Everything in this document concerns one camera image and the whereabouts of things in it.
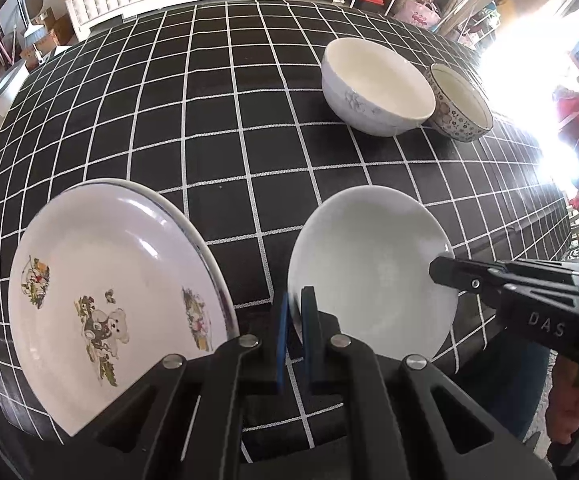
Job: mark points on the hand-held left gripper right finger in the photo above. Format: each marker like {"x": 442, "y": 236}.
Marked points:
{"x": 312, "y": 340}

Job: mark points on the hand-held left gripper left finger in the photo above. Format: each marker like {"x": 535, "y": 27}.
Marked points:
{"x": 282, "y": 345}

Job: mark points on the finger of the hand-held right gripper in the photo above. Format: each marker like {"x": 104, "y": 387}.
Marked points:
{"x": 544, "y": 276}
{"x": 464, "y": 275}

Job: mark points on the plain white plate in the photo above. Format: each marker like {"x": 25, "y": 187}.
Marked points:
{"x": 369, "y": 260}

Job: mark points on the large pink flower plate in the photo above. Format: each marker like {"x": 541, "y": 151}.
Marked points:
{"x": 213, "y": 272}

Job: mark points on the bear print plate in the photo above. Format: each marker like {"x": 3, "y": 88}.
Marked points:
{"x": 119, "y": 270}

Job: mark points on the small dark patterned bowl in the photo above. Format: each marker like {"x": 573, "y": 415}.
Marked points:
{"x": 457, "y": 95}

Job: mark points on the large white bowl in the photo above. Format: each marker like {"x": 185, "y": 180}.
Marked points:
{"x": 379, "y": 80}

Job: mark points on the person's right hand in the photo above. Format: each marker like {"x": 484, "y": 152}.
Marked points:
{"x": 567, "y": 410}

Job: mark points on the person's right leg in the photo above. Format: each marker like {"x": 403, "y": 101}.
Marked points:
{"x": 509, "y": 390}

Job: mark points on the red hanging garment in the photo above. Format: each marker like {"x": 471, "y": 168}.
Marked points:
{"x": 569, "y": 105}

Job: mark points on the pink bag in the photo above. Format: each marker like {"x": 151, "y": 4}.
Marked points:
{"x": 419, "y": 12}

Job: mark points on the cardboard box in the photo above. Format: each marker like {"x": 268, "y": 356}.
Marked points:
{"x": 60, "y": 29}

